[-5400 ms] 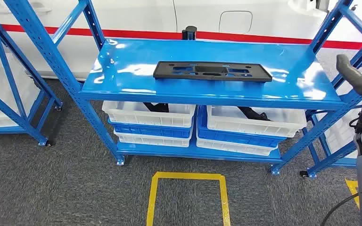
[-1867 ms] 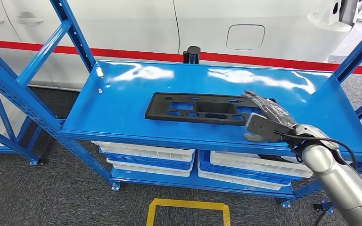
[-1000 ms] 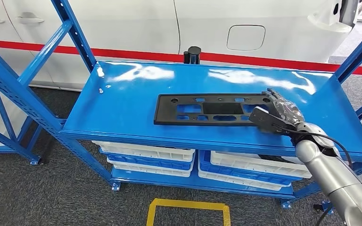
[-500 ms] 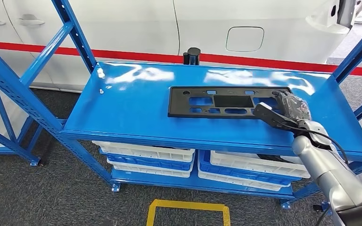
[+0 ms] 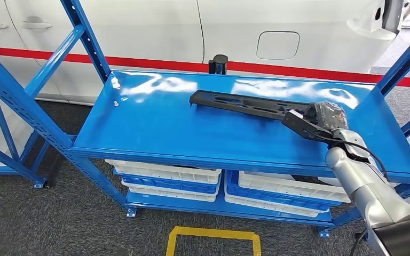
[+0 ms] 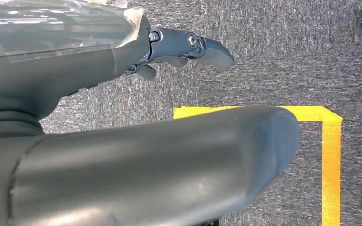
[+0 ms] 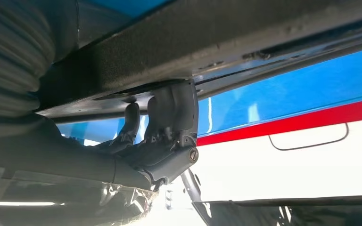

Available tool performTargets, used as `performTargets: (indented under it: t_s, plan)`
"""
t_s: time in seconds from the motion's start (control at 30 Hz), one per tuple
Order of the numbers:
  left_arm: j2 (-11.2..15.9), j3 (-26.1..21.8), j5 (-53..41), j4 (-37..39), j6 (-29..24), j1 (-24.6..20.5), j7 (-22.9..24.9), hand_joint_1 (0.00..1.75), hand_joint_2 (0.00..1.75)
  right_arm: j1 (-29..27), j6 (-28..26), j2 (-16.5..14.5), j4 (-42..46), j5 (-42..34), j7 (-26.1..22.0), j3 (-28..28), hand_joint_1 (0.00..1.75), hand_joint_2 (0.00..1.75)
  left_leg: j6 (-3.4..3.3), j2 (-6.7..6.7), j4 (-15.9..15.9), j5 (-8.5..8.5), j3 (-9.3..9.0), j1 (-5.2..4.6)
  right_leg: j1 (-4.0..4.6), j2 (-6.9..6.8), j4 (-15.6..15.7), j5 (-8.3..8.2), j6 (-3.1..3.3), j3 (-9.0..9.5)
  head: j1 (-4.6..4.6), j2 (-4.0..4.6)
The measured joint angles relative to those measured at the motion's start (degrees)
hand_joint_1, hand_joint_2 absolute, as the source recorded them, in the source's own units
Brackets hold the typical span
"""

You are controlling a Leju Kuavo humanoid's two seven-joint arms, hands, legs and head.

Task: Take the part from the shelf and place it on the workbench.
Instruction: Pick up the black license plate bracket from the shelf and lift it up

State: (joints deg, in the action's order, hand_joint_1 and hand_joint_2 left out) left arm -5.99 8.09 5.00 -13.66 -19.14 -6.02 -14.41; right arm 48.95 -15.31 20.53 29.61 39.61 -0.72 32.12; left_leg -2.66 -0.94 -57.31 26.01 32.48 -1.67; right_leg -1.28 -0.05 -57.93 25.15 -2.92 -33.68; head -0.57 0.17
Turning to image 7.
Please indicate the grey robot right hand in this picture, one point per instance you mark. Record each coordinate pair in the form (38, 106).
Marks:
(59, 162)

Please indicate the white plastic bin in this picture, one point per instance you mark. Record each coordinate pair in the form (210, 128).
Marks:
(262, 171)

